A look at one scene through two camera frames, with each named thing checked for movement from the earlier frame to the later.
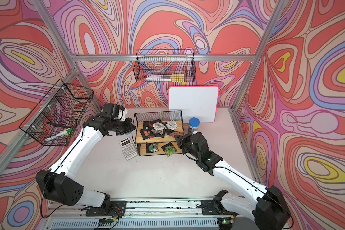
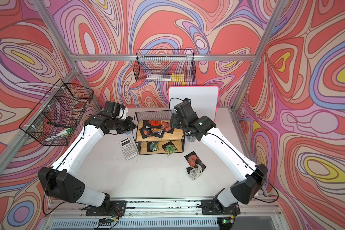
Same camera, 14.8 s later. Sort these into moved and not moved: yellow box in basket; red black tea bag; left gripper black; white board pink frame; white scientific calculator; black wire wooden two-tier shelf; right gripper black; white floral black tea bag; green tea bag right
Moved: right gripper black; red black tea bag; white floral black tea bag
Not moved: black wire wooden two-tier shelf; yellow box in basket; left gripper black; green tea bag right; white scientific calculator; white board pink frame
